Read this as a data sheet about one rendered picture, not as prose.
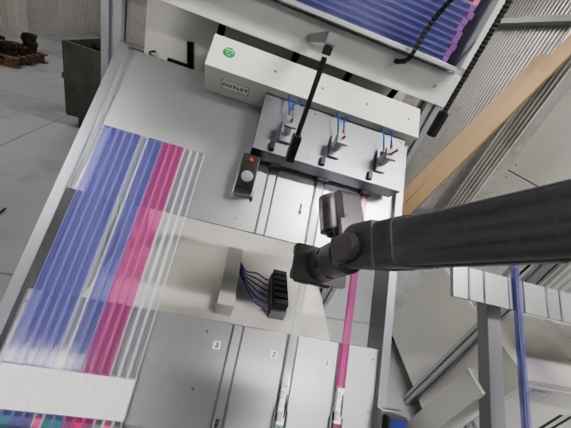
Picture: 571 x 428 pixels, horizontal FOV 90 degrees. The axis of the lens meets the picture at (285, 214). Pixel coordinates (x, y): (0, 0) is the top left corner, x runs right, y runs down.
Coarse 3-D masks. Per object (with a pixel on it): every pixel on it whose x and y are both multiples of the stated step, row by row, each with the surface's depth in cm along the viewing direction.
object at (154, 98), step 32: (128, 64) 61; (160, 64) 63; (128, 96) 59; (160, 96) 61; (192, 96) 63; (224, 96) 65; (96, 128) 56; (128, 128) 58; (160, 128) 59; (192, 128) 61; (224, 128) 63; (224, 160) 61; (224, 192) 60; (256, 192) 61; (288, 192) 63; (224, 224) 58; (256, 224) 59; (288, 224) 62
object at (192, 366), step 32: (32, 288) 48; (160, 320) 51; (192, 320) 53; (0, 352) 45; (160, 352) 50; (192, 352) 51; (224, 352) 53; (256, 352) 54; (320, 352) 57; (352, 352) 59; (160, 384) 49; (192, 384) 50; (224, 384) 52; (256, 384) 53; (320, 384) 56; (352, 384) 57; (128, 416) 47; (160, 416) 48; (192, 416) 49; (224, 416) 50; (256, 416) 52; (288, 416) 53; (320, 416) 54; (352, 416) 56
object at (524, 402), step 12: (516, 276) 65; (516, 288) 64; (516, 300) 64; (516, 312) 63; (516, 324) 63; (516, 336) 62; (516, 348) 61; (528, 384) 59; (528, 396) 58; (528, 408) 57; (528, 420) 57
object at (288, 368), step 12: (312, 216) 62; (312, 228) 61; (312, 240) 61; (300, 288) 58; (300, 300) 57; (300, 312) 57; (288, 348) 55; (288, 360) 54; (288, 372) 54; (288, 384) 53
